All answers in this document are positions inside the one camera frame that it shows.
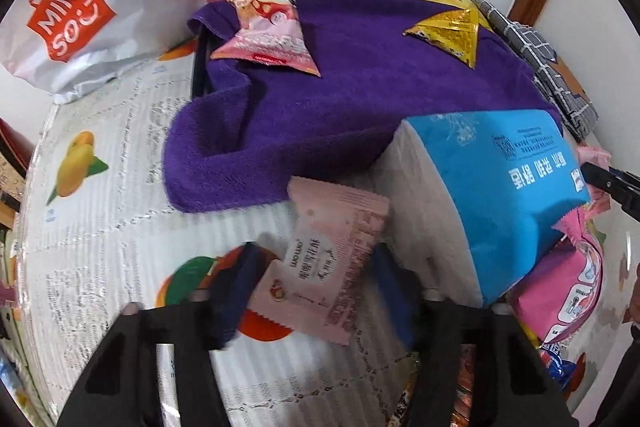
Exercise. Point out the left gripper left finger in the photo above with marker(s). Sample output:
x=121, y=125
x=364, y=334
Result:
x=120, y=386

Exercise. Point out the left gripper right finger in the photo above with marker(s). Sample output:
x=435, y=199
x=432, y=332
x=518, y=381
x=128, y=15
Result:
x=511, y=386

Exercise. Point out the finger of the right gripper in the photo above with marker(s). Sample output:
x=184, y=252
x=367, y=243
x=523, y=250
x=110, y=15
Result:
x=624, y=188

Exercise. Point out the pink candy packet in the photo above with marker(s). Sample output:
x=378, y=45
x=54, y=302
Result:
x=594, y=164

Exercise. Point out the magenta snack bag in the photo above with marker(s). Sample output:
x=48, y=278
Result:
x=560, y=293

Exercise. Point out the light pink wafer packet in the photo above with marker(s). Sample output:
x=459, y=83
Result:
x=312, y=289

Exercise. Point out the yellow triangular snack packet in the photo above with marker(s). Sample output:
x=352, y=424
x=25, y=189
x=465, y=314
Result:
x=454, y=32

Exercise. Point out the panda pink snack packet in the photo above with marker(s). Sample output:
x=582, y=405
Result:
x=270, y=34

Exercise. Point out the blue snack packet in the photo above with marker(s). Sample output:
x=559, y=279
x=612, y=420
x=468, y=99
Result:
x=559, y=369

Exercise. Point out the person's right hand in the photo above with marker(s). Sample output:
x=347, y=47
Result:
x=633, y=312

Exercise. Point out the fruit print tablecloth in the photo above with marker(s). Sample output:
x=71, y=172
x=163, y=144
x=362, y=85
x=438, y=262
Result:
x=97, y=232

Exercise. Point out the blue tissue pack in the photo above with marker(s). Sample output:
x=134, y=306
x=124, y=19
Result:
x=474, y=198

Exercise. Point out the patterned framed box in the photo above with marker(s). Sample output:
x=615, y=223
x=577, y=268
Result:
x=16, y=153

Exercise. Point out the purple towel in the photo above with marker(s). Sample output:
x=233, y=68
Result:
x=250, y=127

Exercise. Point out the white Miniso plastic bag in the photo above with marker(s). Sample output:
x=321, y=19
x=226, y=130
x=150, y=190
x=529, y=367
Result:
x=70, y=48

